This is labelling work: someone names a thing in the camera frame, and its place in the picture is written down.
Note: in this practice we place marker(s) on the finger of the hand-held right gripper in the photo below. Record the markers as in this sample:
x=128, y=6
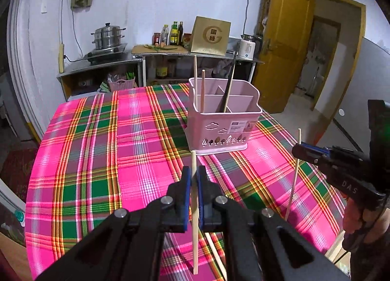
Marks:
x=304, y=155
x=313, y=149

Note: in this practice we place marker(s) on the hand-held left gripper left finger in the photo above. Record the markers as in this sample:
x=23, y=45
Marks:
x=186, y=195

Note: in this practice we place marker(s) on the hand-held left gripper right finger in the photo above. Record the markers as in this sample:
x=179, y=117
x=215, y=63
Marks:
x=201, y=195

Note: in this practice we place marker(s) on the wooden chopstick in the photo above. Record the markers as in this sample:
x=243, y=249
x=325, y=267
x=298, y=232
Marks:
x=194, y=238
x=217, y=256
x=230, y=89
x=195, y=86
x=202, y=92
x=293, y=183

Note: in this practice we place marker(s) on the pink plastic utensil holder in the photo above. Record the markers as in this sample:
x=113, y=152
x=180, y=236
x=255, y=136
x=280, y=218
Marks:
x=213, y=128

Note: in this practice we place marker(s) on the row of wooden chopsticks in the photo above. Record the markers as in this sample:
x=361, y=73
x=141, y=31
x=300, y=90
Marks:
x=230, y=76

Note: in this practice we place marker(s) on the person's right forearm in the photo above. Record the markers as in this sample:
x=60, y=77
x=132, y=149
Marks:
x=374, y=256

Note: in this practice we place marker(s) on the person's right hand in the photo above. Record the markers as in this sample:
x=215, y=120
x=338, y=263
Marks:
x=350, y=220

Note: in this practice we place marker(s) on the pink plaid tablecloth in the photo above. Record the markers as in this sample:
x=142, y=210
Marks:
x=122, y=162

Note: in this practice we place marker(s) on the grey panel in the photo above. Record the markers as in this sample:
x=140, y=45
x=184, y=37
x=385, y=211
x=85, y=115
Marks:
x=359, y=86

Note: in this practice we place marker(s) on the tall metal shelf table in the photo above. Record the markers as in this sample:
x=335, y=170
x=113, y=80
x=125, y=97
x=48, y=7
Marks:
x=243, y=63

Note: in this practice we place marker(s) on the yellow wooden door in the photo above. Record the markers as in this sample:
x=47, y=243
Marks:
x=283, y=40

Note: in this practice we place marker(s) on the white electric kettle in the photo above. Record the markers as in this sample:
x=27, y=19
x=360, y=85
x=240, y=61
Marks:
x=248, y=49

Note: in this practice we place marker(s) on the pink plastic basket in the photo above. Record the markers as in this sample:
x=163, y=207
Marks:
x=122, y=85

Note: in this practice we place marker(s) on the yellow label shelf bottle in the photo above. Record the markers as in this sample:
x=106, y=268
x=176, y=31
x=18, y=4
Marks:
x=162, y=69

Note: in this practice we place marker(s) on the wooden cutting board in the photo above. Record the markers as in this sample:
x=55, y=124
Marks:
x=158, y=50

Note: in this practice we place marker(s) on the green onion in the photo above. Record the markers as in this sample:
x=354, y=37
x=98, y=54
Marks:
x=161, y=47

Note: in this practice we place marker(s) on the gold cardboard box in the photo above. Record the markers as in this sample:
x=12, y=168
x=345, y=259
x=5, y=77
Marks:
x=210, y=35

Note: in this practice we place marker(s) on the low metal counter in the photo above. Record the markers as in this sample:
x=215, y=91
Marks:
x=91, y=69

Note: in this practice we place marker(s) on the red sauce jar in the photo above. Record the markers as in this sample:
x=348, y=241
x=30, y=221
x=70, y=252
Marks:
x=156, y=39

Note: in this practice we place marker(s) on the clear plastic bottle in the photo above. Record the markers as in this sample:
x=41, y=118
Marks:
x=164, y=35

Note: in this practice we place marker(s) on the dark sauce bottle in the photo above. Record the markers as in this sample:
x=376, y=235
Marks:
x=181, y=34

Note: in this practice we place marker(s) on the green bottle yellow label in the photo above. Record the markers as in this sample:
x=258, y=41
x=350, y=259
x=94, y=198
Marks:
x=173, y=34

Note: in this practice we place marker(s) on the black induction stove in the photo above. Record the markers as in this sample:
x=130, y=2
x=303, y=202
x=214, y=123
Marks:
x=105, y=54

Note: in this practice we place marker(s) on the steel steamer pot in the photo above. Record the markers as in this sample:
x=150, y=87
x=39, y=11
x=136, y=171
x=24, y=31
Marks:
x=108, y=37

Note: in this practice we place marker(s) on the yellowed power strip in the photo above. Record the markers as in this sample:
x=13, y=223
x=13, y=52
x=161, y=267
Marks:
x=61, y=58

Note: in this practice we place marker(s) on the yellow door frame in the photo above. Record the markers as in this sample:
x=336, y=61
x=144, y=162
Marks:
x=362, y=18

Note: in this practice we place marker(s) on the white wall switch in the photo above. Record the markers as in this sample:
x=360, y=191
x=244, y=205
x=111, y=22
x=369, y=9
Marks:
x=44, y=7

